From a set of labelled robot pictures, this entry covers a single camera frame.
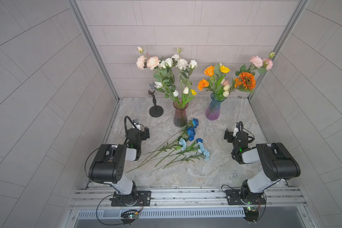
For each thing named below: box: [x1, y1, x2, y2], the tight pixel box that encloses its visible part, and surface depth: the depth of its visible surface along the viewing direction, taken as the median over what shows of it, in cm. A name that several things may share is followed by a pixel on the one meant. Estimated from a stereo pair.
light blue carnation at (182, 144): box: [125, 137, 187, 173], surface depth 88 cm
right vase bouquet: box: [197, 51, 276, 101], surface depth 84 cm
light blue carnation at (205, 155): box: [150, 150, 211, 174], surface depth 85 cm
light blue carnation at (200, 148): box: [162, 141, 205, 169], surface depth 87 cm
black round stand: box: [148, 89, 164, 118], surface depth 108 cm
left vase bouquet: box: [136, 46, 198, 109], surface depth 84 cm
